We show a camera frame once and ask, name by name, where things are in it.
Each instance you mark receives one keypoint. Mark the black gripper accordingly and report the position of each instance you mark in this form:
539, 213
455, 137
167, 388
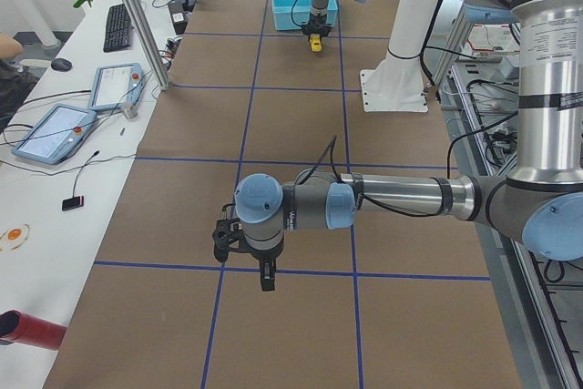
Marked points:
263, 256
317, 21

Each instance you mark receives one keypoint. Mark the yellow beetle toy car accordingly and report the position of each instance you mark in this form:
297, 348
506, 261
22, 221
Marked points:
315, 42

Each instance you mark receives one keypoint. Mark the person forearm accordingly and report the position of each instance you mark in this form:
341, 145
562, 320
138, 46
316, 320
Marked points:
9, 48

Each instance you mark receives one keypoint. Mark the light blue plastic bin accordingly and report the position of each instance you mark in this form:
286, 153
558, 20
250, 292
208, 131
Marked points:
289, 15

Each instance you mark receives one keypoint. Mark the black keyboard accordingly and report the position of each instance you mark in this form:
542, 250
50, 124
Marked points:
118, 29

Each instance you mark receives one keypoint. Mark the small black phone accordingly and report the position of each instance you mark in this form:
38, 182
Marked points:
72, 203

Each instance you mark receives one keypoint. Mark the upper blue teach pendant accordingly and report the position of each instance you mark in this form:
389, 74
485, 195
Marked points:
113, 86

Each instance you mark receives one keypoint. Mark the blue teach pendant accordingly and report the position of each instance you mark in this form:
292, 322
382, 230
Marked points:
113, 86
57, 135

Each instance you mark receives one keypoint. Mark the lower blue teach pendant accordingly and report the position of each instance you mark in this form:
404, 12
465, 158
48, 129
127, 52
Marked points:
57, 135

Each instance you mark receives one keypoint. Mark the black computer mouse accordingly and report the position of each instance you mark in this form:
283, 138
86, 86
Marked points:
61, 65

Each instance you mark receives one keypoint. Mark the red bottle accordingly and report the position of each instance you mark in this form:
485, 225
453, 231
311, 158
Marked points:
19, 327

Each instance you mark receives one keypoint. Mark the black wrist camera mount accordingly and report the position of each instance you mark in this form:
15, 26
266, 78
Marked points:
228, 237

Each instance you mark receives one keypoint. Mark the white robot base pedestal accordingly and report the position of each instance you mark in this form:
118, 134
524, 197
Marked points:
397, 84

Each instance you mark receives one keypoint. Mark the aluminium frame post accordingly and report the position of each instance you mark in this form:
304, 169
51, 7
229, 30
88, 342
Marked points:
148, 42

